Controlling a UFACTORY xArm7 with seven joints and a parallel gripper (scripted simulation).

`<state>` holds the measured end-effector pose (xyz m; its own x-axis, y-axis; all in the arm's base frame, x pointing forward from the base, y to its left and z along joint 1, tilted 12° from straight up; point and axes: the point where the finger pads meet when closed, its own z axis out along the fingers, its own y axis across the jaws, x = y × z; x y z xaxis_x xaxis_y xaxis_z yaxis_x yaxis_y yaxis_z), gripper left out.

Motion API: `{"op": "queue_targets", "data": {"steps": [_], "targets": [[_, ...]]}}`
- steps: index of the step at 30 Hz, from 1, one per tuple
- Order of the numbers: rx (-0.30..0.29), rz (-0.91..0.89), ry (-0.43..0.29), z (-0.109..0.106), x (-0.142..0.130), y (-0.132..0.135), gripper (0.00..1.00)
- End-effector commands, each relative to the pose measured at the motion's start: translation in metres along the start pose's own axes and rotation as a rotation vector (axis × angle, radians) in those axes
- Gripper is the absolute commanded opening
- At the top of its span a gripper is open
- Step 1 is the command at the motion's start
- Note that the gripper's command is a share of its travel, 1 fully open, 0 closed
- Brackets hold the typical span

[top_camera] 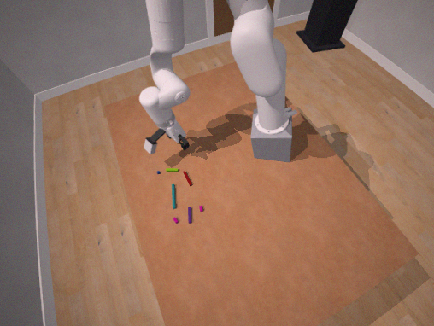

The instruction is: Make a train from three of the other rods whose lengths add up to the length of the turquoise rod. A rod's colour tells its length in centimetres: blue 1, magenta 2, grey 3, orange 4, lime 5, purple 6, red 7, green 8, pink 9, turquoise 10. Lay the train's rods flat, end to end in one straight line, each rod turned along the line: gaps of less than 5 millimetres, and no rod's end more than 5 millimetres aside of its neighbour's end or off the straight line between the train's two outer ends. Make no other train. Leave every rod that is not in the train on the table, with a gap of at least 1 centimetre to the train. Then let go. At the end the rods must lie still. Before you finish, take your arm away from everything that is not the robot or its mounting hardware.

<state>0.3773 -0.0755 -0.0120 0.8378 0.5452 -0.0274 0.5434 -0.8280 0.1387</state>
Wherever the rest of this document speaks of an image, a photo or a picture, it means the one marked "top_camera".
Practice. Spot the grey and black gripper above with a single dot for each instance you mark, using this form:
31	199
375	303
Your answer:
177	133

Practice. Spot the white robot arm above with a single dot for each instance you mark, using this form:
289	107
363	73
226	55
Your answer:
261	60

